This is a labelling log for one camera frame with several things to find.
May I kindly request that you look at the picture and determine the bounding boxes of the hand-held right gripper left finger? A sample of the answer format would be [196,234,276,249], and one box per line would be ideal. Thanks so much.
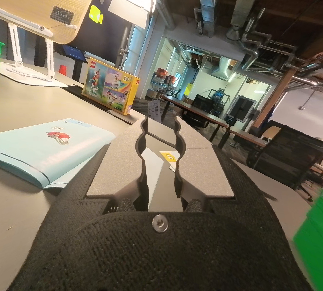
[86,116,148,207]

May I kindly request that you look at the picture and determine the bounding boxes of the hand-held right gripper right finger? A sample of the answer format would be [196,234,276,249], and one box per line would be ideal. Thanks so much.
[174,116,235,209]

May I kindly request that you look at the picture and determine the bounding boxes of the yellow toy brick set box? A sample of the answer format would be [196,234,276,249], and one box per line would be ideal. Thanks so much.
[81,57,141,116]

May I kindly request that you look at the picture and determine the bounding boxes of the closed yellow-cornered instruction booklet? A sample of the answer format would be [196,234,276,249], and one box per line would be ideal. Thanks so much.
[159,151,182,162]

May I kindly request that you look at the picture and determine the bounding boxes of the long wooden table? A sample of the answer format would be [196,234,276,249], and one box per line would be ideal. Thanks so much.
[160,94,230,150]

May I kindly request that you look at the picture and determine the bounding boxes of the black office chair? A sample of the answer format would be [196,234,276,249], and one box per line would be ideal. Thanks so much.
[182,94,215,130]
[246,125,323,196]

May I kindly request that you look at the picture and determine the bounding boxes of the open pale blue instruction booklet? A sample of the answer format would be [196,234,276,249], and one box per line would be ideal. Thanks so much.
[0,118,164,212]

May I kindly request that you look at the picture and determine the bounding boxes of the white paper sign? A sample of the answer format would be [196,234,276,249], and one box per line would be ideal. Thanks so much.
[148,99,162,124]

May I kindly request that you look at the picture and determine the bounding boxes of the monitor on floor stand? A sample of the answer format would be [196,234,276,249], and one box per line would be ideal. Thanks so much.
[227,95,258,124]

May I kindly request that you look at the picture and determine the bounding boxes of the grey light stand pole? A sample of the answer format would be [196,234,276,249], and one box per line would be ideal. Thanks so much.
[115,26,130,69]

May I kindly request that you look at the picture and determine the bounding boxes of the small tablet display on stand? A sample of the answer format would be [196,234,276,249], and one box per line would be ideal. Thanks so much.
[61,44,87,81]

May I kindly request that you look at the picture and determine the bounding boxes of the metal ceiling pipes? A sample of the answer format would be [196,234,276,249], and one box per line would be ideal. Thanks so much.
[240,36,323,90]

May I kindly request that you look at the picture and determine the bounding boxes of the green plastic bin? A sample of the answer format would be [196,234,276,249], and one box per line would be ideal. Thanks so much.
[293,195,323,289]

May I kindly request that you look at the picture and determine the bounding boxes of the large dark display screen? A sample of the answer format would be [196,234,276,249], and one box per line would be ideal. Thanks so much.
[25,0,135,69]

